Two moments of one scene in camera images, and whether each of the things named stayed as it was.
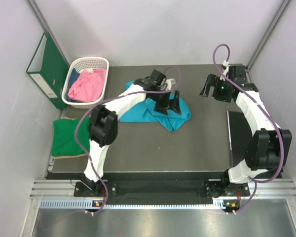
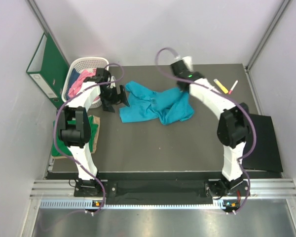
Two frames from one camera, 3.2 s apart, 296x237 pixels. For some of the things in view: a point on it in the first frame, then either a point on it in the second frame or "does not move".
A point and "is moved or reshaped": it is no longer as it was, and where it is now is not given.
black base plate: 161,190 does not move
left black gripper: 162,106 -> 118,98
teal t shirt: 178,113 is moved or reshaped
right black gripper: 214,81 -> 183,91
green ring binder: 47,68 does not move
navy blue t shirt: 74,74 does not move
